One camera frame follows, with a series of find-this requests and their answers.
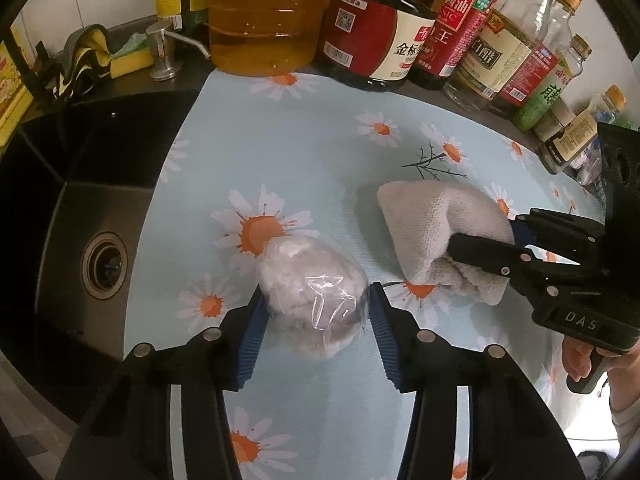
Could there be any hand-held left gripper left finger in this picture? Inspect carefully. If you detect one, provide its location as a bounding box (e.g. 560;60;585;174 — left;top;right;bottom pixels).
55;285;266;480

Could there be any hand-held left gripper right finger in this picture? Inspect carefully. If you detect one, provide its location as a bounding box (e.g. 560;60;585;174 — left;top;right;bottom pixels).
369;282;583;480

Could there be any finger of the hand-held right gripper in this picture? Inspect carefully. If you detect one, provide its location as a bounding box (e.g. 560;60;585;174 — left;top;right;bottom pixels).
510;208;607;262
449;231;601;307

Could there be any white knit towel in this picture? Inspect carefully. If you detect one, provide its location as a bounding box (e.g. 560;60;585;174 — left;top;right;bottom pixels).
376;180;516;306

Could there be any clear plastic bag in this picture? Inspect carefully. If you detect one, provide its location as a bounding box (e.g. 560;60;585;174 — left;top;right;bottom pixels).
257;237;371;361

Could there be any person's right forearm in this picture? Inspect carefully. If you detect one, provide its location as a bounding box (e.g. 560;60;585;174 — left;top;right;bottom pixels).
607;350;640;461

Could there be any person's right hand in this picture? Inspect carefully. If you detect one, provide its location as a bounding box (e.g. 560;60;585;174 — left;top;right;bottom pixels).
560;335;581;381

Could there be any white plastic packet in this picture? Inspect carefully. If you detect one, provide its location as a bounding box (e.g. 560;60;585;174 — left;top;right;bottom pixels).
575;145;606;191

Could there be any dark bottle yellow label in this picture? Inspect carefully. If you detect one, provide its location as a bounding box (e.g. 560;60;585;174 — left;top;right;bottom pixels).
537;85;628;176

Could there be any green label bottle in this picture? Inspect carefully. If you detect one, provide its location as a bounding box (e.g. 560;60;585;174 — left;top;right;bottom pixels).
510;35;593;133

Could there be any dark bottle red label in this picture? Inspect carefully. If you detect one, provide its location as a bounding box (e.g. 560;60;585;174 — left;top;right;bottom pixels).
492;0;583;121

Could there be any round sink drain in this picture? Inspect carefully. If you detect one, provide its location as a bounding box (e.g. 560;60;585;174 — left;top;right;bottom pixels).
82;232;128;301

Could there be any clear vinegar bottle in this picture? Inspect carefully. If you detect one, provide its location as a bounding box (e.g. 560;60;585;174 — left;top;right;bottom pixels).
442;0;568;113

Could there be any daisy print tablecloth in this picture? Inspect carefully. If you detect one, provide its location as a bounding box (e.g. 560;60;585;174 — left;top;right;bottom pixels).
125;67;616;480

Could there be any black kitchen sink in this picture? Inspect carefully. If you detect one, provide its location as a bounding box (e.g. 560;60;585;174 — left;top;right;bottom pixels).
0;90;201;421

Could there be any red label sauce bottle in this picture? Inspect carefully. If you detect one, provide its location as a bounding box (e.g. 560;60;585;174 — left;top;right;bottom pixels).
410;0;503;91

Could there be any large soy sauce jug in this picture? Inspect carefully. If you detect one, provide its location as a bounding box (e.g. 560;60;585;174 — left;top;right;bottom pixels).
315;0;451;92

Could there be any metal soap dispenser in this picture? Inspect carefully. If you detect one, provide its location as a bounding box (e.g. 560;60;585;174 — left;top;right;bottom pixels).
145;22;211;81

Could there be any yellow sponge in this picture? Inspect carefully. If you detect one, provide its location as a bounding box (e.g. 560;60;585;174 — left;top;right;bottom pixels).
110;32;156;80

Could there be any large cooking oil jug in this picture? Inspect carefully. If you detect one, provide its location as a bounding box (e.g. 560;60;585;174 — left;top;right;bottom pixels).
207;0;338;77

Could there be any yellow and black cloth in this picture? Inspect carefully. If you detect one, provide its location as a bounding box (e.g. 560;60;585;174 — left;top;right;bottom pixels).
52;25;113;98

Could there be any yellow oil tin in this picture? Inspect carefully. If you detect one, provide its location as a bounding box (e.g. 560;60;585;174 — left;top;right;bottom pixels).
0;27;33;141

